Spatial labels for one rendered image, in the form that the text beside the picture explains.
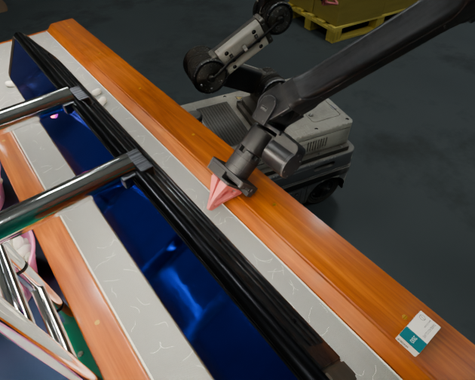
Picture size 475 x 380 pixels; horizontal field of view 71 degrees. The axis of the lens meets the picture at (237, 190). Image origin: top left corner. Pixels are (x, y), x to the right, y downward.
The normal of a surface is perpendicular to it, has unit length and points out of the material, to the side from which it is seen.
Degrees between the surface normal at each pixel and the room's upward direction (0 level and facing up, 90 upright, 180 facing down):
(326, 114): 0
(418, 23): 51
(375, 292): 0
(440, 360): 0
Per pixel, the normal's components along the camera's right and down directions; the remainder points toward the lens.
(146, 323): -0.02, -0.68
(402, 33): -0.56, -0.02
